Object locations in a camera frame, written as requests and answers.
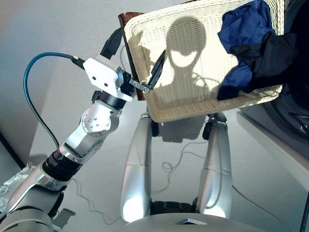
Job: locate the navy blue garment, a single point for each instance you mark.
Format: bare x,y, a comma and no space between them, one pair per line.
246,24

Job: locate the black garment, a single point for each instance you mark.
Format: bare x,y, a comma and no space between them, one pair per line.
272,62

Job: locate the pale woven laundry basket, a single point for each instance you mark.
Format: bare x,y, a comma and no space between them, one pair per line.
193,101

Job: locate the grey washing machine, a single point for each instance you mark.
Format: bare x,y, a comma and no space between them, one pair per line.
265,135

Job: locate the brown wooden stool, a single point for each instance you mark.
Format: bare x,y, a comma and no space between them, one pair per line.
124,18

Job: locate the black caster wheel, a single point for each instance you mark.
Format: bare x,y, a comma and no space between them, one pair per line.
208,129
155,128

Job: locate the silver robot leg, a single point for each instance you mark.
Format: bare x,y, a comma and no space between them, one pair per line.
135,181
214,181

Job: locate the silver robot torso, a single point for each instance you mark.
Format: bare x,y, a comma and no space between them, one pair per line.
193,223

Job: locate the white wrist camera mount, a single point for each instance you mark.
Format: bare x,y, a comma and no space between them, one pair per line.
101,70

